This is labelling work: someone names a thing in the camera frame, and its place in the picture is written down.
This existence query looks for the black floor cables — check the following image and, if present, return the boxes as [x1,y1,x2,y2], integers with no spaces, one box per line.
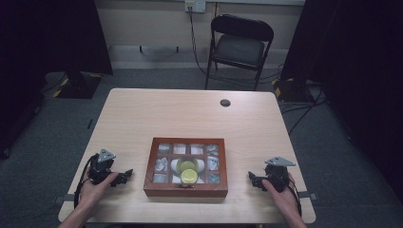
[278,85,329,135]

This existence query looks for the left hand-held gripper cable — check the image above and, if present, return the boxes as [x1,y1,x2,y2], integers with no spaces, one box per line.
[73,153,100,210]

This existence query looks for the hand-held gripper cable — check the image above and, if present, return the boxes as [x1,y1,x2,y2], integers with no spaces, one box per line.
[286,179,303,218]
[73,153,100,210]

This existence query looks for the person's right hand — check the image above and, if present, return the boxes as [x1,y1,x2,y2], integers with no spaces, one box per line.
[261,172,298,213]

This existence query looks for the white wall socket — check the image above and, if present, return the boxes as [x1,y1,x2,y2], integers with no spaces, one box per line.
[184,0,207,14]

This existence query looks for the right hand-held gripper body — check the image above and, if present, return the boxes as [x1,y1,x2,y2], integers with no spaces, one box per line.
[261,156,297,194]

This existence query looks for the wooden box with glass lid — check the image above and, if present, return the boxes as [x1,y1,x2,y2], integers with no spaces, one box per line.
[143,136,229,199]

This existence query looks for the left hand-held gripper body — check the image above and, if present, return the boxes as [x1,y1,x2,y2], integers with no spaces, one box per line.
[86,148,117,186]

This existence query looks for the black folding chair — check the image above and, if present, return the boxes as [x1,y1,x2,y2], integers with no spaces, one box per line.
[204,13,276,92]

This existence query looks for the dark curtain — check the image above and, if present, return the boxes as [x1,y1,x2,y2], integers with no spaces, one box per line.
[279,0,403,194]
[0,0,114,160]

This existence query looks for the green lid coffee capsule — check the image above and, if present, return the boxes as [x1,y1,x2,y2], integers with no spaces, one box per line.
[180,168,200,185]
[176,157,198,174]

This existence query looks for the black wall socket cable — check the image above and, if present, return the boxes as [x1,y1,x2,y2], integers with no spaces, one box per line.
[188,7,208,76]

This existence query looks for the grey table bracket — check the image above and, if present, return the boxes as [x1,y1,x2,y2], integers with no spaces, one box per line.
[52,193,76,205]
[297,191,318,201]

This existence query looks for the right hand-held gripper cable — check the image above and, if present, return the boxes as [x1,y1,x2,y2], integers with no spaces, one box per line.
[286,179,303,218]

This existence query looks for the person's left hand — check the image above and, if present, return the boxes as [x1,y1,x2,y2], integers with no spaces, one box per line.
[76,171,120,208]

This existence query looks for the black stand base striped tape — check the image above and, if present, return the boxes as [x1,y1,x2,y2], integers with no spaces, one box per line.
[271,77,317,103]
[51,71,105,100]

